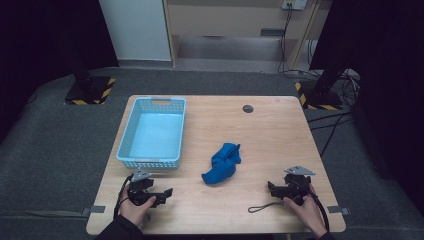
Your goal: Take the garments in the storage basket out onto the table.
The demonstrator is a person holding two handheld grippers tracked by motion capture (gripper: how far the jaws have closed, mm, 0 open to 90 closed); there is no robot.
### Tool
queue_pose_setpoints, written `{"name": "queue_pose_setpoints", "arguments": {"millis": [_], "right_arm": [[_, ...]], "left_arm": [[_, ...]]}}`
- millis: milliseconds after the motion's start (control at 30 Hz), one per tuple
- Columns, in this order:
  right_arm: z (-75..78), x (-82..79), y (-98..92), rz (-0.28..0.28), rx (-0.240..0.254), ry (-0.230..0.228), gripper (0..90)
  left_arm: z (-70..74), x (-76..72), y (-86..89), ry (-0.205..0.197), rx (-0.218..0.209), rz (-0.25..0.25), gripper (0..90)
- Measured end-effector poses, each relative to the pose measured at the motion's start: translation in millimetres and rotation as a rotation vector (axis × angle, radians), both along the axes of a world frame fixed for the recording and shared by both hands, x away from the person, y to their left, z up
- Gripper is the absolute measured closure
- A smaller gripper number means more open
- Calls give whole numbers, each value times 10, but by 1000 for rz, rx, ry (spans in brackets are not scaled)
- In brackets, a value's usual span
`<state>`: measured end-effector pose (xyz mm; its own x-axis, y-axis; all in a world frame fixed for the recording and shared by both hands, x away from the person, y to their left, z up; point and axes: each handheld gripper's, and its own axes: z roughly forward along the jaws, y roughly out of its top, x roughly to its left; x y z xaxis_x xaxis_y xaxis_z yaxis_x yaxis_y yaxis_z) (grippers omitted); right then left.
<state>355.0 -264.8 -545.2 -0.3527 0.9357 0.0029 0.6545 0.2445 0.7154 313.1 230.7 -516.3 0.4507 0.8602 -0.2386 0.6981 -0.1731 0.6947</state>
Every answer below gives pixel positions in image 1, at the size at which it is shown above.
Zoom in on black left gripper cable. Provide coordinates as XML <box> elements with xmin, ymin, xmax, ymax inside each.
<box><xmin>113</xmin><ymin>173</ymin><xmax>135</xmax><ymax>220</ymax></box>

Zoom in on person's right hand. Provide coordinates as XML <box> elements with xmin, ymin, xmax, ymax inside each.
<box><xmin>282</xmin><ymin>184</ymin><xmax>328</xmax><ymax>239</ymax></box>

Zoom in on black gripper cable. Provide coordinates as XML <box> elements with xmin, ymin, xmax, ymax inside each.
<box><xmin>295</xmin><ymin>179</ymin><xmax>331</xmax><ymax>234</ymax></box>
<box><xmin>113</xmin><ymin>173</ymin><xmax>135</xmax><ymax>220</ymax></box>

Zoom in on black stand with striped base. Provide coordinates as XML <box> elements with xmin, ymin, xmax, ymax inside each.
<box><xmin>294</xmin><ymin>64</ymin><xmax>345</xmax><ymax>111</ymax></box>
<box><xmin>63</xmin><ymin>56</ymin><xmax>117</xmax><ymax>106</ymax></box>

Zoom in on black floor cable bundle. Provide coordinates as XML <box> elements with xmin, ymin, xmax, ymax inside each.
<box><xmin>304</xmin><ymin>39</ymin><xmax>362</xmax><ymax>158</ymax></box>

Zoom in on white wall socket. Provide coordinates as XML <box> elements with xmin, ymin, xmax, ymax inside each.
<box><xmin>281</xmin><ymin>0</ymin><xmax>309</xmax><ymax>11</ymax></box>

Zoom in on grey wrist strap loop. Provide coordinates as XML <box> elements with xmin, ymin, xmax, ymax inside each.
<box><xmin>247</xmin><ymin>200</ymin><xmax>287</xmax><ymax>214</ymax></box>

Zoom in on black curtain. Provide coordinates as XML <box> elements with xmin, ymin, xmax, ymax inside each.
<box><xmin>309</xmin><ymin>0</ymin><xmax>424</xmax><ymax>216</ymax></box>
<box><xmin>0</xmin><ymin>0</ymin><xmax>120</xmax><ymax>146</ymax></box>

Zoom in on light blue plastic basket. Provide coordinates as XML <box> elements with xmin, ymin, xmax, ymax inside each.
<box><xmin>115</xmin><ymin>96</ymin><xmax>187</xmax><ymax>171</ymax></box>

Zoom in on person's left hand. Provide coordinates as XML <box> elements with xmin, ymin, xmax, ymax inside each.
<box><xmin>118</xmin><ymin>188</ymin><xmax>157</xmax><ymax>228</ymax></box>

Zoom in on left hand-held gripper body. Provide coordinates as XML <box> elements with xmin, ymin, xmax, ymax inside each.
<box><xmin>127</xmin><ymin>169</ymin><xmax>162</xmax><ymax>207</ymax></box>

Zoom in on grey tape strip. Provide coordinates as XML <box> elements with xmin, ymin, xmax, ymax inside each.
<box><xmin>326</xmin><ymin>205</ymin><xmax>351</xmax><ymax>216</ymax></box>
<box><xmin>81</xmin><ymin>205</ymin><xmax>107</xmax><ymax>217</ymax></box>

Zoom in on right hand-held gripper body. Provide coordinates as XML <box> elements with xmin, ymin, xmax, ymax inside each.
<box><xmin>275</xmin><ymin>165</ymin><xmax>317</xmax><ymax>205</ymax></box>

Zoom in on black socket cables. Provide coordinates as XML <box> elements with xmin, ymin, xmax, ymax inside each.
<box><xmin>277</xmin><ymin>3</ymin><xmax>295</xmax><ymax>75</ymax></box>

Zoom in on white panel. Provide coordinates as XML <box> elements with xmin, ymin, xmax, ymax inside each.
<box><xmin>98</xmin><ymin>0</ymin><xmax>173</xmax><ymax>62</ymax></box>

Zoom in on blue cloth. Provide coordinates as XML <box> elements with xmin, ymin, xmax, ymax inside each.
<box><xmin>201</xmin><ymin>142</ymin><xmax>242</xmax><ymax>186</ymax></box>

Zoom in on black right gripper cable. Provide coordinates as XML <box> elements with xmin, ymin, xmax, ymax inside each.
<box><xmin>295</xmin><ymin>179</ymin><xmax>331</xmax><ymax>234</ymax></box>

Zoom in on wooden shelf unit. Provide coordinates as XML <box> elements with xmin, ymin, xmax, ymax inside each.
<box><xmin>162</xmin><ymin>0</ymin><xmax>333</xmax><ymax>72</ymax></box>

